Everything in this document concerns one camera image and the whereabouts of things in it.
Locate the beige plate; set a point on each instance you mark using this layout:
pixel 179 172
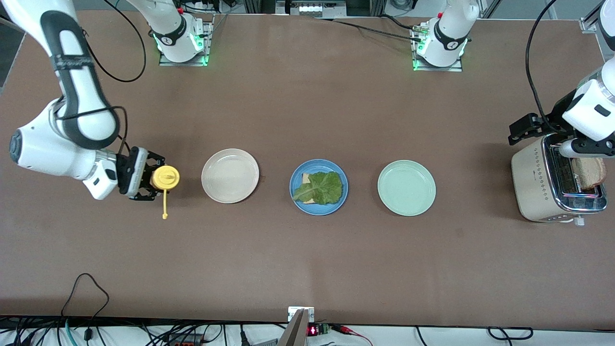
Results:
pixel 230 175

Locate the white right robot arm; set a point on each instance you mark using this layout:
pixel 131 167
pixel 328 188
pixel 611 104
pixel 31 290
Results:
pixel 38 149

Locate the light green plate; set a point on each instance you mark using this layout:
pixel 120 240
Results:
pixel 406 188

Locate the aluminium corner bracket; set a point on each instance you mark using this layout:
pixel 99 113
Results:
pixel 587 25

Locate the red clip lead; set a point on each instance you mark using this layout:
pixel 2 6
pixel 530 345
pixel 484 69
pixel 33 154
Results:
pixel 348 330

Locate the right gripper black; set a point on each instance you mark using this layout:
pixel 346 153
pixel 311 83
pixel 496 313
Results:
pixel 124 173

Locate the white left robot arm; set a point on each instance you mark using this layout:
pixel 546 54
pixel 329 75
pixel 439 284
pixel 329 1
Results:
pixel 447 33

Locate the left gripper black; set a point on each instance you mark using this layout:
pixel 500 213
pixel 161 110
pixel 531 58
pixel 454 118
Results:
pixel 556 122

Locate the toasted bread slice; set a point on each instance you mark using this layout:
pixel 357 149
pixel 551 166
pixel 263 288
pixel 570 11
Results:
pixel 591 173
pixel 305 178

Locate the grey metal bar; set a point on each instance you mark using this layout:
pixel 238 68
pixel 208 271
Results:
pixel 295 334

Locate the small white bracket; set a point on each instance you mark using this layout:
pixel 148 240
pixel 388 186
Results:
pixel 294 312

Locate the green lettuce leaf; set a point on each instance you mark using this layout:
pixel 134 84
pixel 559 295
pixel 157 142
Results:
pixel 322 187

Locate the yellow mustard squeeze bottle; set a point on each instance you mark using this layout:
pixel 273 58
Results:
pixel 166 177

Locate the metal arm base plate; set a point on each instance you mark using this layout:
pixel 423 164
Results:
pixel 418 67
pixel 204 61

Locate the blue plate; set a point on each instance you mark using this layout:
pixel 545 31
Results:
pixel 319 210

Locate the cream and chrome toaster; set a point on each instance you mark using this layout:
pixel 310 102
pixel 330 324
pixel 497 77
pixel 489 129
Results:
pixel 533 187

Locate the red LED display module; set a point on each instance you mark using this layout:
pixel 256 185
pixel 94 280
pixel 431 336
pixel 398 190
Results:
pixel 313 330

